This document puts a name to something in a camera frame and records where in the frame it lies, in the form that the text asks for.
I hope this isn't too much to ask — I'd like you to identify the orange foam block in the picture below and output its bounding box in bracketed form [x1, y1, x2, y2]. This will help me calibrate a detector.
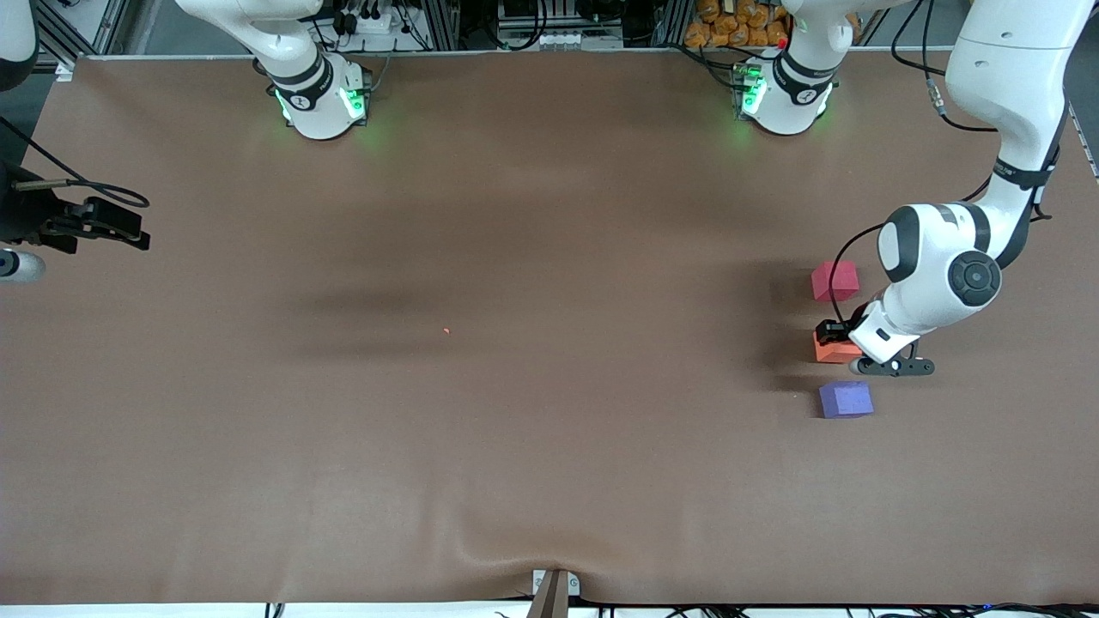
[813, 330, 863, 365]

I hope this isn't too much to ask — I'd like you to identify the pink foam block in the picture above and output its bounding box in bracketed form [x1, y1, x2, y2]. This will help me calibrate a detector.
[811, 261, 860, 303]

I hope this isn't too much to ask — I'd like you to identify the purple foam block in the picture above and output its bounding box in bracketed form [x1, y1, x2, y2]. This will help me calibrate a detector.
[818, 380, 875, 420]

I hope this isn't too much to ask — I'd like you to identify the brown table cover cloth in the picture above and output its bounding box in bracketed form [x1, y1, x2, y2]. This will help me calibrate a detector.
[0, 47, 1099, 606]

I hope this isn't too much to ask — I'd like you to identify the pile of orange packets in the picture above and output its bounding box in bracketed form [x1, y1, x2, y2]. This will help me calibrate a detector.
[684, 0, 791, 49]

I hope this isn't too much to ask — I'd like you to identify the white power strip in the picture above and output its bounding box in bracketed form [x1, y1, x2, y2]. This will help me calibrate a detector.
[339, 7, 396, 35]

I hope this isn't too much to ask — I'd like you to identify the white terminal block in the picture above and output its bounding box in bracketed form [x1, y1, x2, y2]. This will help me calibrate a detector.
[539, 30, 623, 51]

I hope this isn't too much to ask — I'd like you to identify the brown tapered bar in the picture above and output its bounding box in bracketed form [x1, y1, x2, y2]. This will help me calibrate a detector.
[525, 571, 570, 618]

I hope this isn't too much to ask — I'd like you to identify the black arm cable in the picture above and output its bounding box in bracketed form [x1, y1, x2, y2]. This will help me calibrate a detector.
[826, 0, 1066, 329]
[0, 114, 152, 211]

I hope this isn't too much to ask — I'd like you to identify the aluminium frame post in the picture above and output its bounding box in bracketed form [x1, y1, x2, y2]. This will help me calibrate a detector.
[661, 0, 695, 48]
[421, 0, 464, 51]

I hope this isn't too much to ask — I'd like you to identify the silver metal bracket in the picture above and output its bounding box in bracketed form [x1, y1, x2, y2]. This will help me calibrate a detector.
[532, 569, 581, 598]

